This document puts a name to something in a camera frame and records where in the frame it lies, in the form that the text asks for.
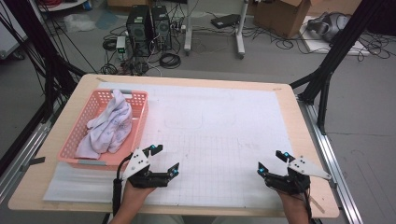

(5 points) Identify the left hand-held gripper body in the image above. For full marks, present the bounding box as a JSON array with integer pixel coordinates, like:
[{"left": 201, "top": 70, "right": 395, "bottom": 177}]
[{"left": 120, "top": 147, "right": 172, "bottom": 189}]

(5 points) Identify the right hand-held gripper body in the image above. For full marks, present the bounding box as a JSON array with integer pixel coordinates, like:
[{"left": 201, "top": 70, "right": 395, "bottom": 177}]
[{"left": 263, "top": 155, "right": 332, "bottom": 197}]

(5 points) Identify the lavender printed towel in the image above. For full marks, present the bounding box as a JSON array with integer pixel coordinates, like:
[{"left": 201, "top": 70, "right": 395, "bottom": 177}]
[{"left": 75, "top": 89, "right": 134, "bottom": 161}]

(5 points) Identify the pink plastic basket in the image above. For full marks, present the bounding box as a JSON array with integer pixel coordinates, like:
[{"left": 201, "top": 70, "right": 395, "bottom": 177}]
[{"left": 56, "top": 88, "right": 149, "bottom": 172}]

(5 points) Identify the person's right hand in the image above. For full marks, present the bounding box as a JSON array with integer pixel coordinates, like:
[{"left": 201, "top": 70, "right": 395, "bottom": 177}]
[{"left": 277, "top": 190, "right": 310, "bottom": 217}]

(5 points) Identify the person's left hand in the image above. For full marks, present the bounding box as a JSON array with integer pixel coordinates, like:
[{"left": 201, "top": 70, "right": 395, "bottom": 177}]
[{"left": 120, "top": 181, "right": 157, "bottom": 217}]

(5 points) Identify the white grid mat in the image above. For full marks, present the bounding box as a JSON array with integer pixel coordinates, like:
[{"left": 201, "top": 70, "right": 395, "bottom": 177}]
[{"left": 42, "top": 81, "right": 307, "bottom": 210}]

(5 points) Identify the small white device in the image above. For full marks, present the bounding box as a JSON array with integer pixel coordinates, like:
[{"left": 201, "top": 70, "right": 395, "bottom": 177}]
[{"left": 115, "top": 35, "right": 127, "bottom": 54}]

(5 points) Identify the white board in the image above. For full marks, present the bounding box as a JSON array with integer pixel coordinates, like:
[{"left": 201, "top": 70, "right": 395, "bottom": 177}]
[{"left": 300, "top": 15, "right": 372, "bottom": 57}]

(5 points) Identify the black computer tower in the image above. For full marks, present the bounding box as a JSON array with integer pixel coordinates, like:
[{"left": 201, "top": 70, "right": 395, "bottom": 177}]
[
  {"left": 151, "top": 5, "right": 173, "bottom": 51},
  {"left": 125, "top": 4, "right": 154, "bottom": 58}
]

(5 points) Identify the white metal stand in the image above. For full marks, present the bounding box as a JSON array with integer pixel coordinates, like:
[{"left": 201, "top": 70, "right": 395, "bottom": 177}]
[{"left": 183, "top": 0, "right": 250, "bottom": 60}]

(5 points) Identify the grey rounded appliance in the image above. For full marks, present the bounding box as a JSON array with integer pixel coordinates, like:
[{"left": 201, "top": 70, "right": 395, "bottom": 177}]
[{"left": 306, "top": 11, "right": 351, "bottom": 43}]

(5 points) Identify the blue sheet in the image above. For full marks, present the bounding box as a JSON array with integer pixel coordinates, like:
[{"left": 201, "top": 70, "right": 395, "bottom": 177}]
[{"left": 94, "top": 8, "right": 120, "bottom": 31}]

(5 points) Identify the large open cardboard box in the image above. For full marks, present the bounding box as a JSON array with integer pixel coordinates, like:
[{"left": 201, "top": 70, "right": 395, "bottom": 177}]
[{"left": 253, "top": 0, "right": 312, "bottom": 40}]

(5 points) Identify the black flat device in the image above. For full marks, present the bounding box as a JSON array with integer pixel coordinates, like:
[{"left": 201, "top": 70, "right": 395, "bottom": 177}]
[{"left": 210, "top": 13, "right": 242, "bottom": 30}]

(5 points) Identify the clear plastic bag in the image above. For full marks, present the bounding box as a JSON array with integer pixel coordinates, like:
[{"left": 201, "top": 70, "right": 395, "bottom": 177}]
[{"left": 64, "top": 12, "right": 97, "bottom": 34}]

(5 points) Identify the flat cardboard box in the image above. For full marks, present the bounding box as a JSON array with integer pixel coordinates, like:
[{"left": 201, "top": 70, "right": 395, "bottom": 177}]
[
  {"left": 106, "top": 0, "right": 153, "bottom": 8},
  {"left": 307, "top": 0, "right": 363, "bottom": 17}
]

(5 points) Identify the round white table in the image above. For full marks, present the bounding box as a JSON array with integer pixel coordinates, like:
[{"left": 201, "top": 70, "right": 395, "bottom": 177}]
[{"left": 36, "top": 0, "right": 88, "bottom": 13}]

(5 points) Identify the white cabinet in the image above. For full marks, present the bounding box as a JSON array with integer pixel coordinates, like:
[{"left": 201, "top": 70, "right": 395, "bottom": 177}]
[{"left": 0, "top": 0, "right": 28, "bottom": 60}]

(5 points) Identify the left hand-held gripper cable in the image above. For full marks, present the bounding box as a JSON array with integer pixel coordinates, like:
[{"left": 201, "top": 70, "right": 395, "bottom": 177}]
[{"left": 111, "top": 153, "right": 134, "bottom": 217}]

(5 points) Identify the hand-held gripper cable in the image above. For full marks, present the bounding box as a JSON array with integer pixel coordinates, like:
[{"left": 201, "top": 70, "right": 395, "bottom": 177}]
[
  {"left": 300, "top": 186, "right": 315, "bottom": 224},
  {"left": 111, "top": 153, "right": 134, "bottom": 217}
]

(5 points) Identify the right hand-held gripper cable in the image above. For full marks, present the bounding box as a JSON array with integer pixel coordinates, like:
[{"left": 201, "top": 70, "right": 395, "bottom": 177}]
[{"left": 300, "top": 186, "right": 315, "bottom": 224}]

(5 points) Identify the aluminium rail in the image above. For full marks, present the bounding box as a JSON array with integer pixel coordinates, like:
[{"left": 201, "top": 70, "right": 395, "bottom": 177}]
[
  {"left": 297, "top": 96, "right": 363, "bottom": 224},
  {"left": 0, "top": 99, "right": 64, "bottom": 204}
]

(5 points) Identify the coiled black cable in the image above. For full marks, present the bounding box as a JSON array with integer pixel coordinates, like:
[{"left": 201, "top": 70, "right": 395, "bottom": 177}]
[{"left": 159, "top": 52, "right": 182, "bottom": 70}]

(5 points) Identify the grey metal bracket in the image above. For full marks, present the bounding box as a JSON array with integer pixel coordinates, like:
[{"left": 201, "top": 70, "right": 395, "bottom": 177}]
[{"left": 20, "top": 156, "right": 47, "bottom": 172}]

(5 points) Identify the black metal frame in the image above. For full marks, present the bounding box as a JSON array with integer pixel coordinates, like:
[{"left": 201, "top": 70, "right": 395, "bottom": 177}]
[
  {"left": 0, "top": 0, "right": 88, "bottom": 175},
  {"left": 289, "top": 0, "right": 396, "bottom": 136}
]

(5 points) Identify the tangle of black cables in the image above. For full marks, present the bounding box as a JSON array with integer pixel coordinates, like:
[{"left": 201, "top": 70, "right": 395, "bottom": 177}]
[{"left": 242, "top": 24, "right": 392, "bottom": 63}]

